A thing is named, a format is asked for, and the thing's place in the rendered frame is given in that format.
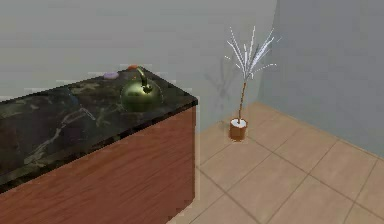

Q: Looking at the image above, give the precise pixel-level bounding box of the white house plant brown pot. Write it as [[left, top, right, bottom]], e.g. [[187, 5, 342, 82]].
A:
[[223, 25, 282, 143]]

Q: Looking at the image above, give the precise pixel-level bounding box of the brown cupboard with dark worktop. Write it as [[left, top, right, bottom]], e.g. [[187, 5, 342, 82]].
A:
[[0, 67, 199, 224]]

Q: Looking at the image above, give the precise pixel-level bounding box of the green metal kettle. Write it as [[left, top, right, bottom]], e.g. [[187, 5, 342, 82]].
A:
[[120, 66, 164, 113]]

